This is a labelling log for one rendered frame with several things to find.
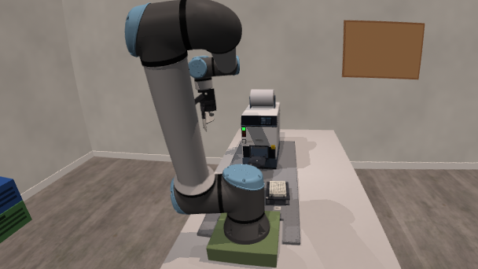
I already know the dark grey rectangular frame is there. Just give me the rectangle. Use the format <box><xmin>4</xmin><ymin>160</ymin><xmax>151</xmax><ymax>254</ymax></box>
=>
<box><xmin>266</xmin><ymin>182</ymin><xmax>290</xmax><ymax>205</ymax></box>

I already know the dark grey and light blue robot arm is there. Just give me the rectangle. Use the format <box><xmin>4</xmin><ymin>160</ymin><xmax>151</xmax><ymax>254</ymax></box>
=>
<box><xmin>125</xmin><ymin>0</ymin><xmax>270</xmax><ymax>245</ymax></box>

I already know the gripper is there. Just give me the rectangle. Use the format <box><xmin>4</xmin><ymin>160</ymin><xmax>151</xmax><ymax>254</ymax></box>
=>
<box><xmin>197</xmin><ymin>89</ymin><xmax>216</xmax><ymax>131</ymax></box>

